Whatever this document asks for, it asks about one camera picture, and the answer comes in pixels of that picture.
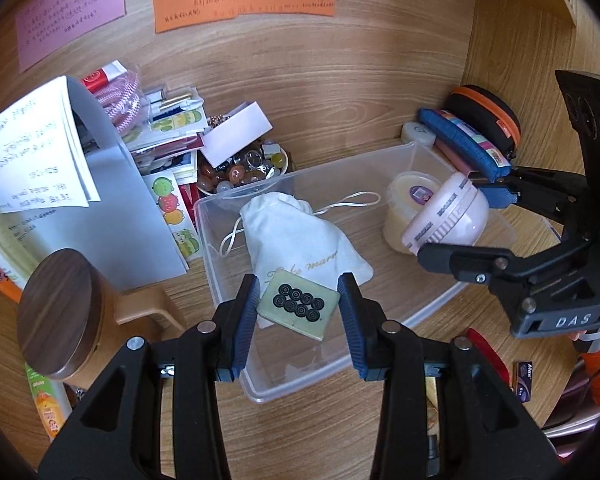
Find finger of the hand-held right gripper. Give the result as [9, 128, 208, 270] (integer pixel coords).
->
[474, 166, 589, 227]
[417, 242, 581, 292]

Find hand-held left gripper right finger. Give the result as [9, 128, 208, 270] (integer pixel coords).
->
[337, 272, 563, 480]

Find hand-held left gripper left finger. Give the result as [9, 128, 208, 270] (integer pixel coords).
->
[37, 274, 262, 480]

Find green card with black rings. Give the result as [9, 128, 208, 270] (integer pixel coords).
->
[256, 270, 342, 342]

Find pink round case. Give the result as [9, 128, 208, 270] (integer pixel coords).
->
[402, 172, 490, 256]

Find clear plastic storage box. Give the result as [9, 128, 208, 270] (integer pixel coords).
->
[194, 140, 518, 403]

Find wooden desktop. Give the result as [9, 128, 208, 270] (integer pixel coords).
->
[0, 140, 600, 480]

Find blue patchwork pencil case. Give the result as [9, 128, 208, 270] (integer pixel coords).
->
[419, 107, 513, 183]

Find cream jar with lid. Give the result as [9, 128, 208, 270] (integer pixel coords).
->
[384, 171, 456, 251]

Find black case with orange zipper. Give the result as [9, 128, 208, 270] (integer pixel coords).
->
[445, 85, 522, 153]

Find glossy red tool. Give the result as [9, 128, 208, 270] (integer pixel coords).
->
[466, 328, 512, 386]

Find small round white container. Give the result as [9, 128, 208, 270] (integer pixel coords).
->
[401, 121, 438, 148]

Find small dark blue box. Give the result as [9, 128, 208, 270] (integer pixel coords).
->
[512, 359, 536, 403]

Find fruit sticker sheet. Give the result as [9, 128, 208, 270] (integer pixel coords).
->
[147, 170, 201, 261]

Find bowl of beads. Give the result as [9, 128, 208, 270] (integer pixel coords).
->
[196, 142, 296, 196]

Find white plastic folder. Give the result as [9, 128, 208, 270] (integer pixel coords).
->
[30, 76, 190, 293]

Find white blank card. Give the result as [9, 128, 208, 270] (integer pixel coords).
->
[201, 101, 273, 166]

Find mug with wooden lid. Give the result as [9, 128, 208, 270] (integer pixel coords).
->
[17, 248, 187, 386]

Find pile of sticker packets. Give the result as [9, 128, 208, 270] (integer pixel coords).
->
[125, 85, 206, 181]

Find green and orange snack packet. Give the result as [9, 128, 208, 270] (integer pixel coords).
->
[25, 360, 73, 443]

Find handwritten paper sheets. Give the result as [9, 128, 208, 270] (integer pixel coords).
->
[0, 76, 101, 216]

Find red and white tube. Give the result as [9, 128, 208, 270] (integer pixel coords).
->
[80, 60, 128, 96]

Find orange paper note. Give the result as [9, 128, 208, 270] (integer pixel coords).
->
[151, 0, 337, 35]

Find pink paper note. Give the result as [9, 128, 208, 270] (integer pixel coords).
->
[15, 0, 127, 73]

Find white drawstring pouch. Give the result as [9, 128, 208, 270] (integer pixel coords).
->
[219, 190, 382, 331]

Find pink braided cable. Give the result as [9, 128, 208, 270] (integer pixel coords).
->
[97, 71, 146, 136]

